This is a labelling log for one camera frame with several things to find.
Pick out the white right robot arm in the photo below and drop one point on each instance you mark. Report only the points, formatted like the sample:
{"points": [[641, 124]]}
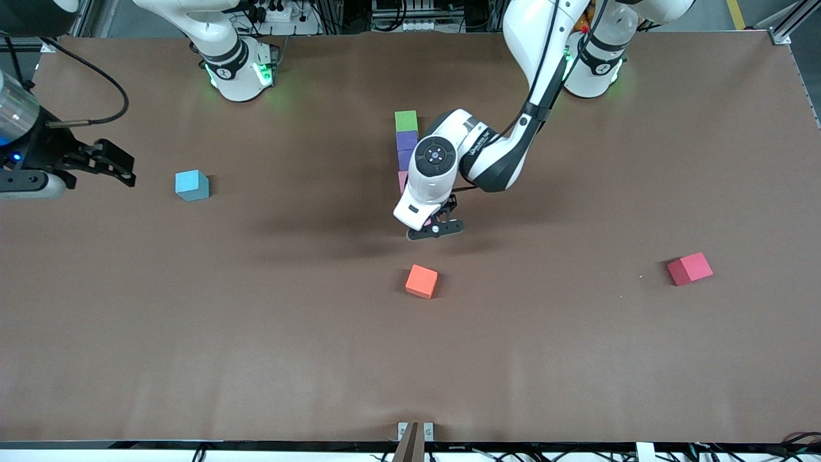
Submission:
{"points": [[224, 64]]}

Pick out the white power strip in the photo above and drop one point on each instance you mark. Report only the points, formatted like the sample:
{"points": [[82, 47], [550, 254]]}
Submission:
{"points": [[417, 25], [288, 13]]}

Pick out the indigo blue foam block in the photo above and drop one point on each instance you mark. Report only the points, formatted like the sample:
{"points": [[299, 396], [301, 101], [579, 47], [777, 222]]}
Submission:
{"points": [[404, 160]]}

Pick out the red foam block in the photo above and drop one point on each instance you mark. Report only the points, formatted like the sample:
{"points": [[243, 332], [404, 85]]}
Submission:
{"points": [[689, 268]]}

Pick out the white bracket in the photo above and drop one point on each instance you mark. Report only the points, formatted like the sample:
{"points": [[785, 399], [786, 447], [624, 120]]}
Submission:
{"points": [[645, 452]]}

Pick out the violet purple foam block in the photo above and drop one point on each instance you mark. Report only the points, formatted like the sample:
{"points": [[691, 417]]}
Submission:
{"points": [[406, 140]]}

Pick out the orange foam block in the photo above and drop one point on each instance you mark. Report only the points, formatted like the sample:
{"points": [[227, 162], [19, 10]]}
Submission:
{"points": [[421, 280]]}

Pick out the aluminium frame profile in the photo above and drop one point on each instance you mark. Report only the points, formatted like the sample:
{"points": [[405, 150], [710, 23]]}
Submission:
{"points": [[80, 22], [795, 19]]}

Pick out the grey metal bracket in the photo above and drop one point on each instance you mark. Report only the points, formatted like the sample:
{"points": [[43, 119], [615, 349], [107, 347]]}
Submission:
{"points": [[402, 430]]}

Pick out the cyan foam block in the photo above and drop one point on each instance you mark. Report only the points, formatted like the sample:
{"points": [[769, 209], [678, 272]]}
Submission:
{"points": [[191, 185]]}

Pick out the green foam block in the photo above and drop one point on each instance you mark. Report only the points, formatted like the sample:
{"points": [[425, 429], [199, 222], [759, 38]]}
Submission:
{"points": [[406, 120]]}

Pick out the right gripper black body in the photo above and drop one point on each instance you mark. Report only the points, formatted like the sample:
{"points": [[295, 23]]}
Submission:
{"points": [[46, 152]]}

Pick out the brown table cover sheet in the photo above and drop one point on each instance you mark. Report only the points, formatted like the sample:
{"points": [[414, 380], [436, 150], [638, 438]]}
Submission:
{"points": [[192, 359]]}

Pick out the brown wooden strip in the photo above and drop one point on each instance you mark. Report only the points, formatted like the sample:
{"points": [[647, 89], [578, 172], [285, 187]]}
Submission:
{"points": [[409, 449]]}

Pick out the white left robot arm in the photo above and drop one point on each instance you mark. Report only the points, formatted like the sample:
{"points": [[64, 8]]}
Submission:
{"points": [[545, 32]]}

